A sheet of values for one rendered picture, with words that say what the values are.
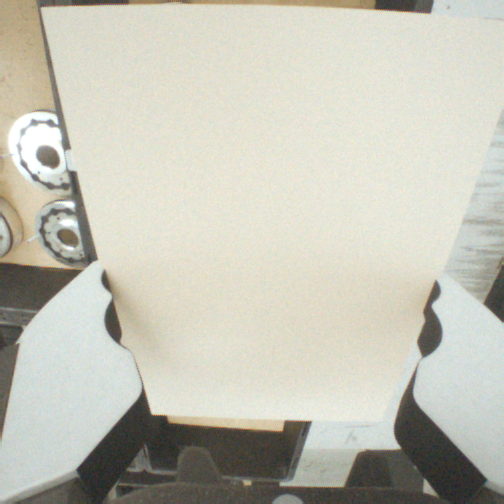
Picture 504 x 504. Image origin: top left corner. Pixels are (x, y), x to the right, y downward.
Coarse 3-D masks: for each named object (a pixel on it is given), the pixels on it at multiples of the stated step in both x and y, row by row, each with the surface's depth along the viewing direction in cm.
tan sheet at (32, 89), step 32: (0, 0) 29; (32, 0) 29; (0, 32) 31; (32, 32) 31; (0, 64) 32; (32, 64) 32; (0, 96) 34; (32, 96) 34; (0, 128) 36; (0, 192) 40; (32, 192) 40; (32, 224) 42; (32, 256) 45
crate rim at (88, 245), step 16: (48, 0) 22; (48, 48) 23; (48, 64) 24; (64, 128) 26; (64, 144) 27; (80, 192) 29; (80, 208) 30; (80, 224) 31; (96, 256) 33; (0, 304) 37
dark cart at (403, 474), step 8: (384, 456) 154; (392, 456) 145; (400, 456) 138; (392, 464) 145; (400, 464) 137; (408, 464) 130; (392, 472) 144; (400, 472) 136; (408, 472) 129; (416, 472) 123; (392, 480) 144; (400, 480) 136; (408, 480) 129; (416, 480) 123; (408, 488) 128; (416, 488) 122
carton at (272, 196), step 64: (64, 64) 7; (128, 64) 7; (192, 64) 7; (256, 64) 7; (320, 64) 7; (384, 64) 7; (448, 64) 7; (128, 128) 8; (192, 128) 8; (256, 128) 8; (320, 128) 8; (384, 128) 8; (448, 128) 8; (128, 192) 9; (192, 192) 9; (256, 192) 9; (320, 192) 9; (384, 192) 9; (448, 192) 9; (128, 256) 10; (192, 256) 10; (256, 256) 10; (320, 256) 10; (384, 256) 10; (448, 256) 10; (128, 320) 11; (192, 320) 11; (256, 320) 11; (320, 320) 11; (384, 320) 11; (192, 384) 13; (256, 384) 13; (320, 384) 13; (384, 384) 13
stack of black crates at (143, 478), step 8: (128, 472) 135; (136, 472) 135; (144, 472) 135; (120, 480) 132; (128, 480) 132; (136, 480) 132; (144, 480) 132; (152, 480) 132; (160, 480) 133; (168, 480) 133
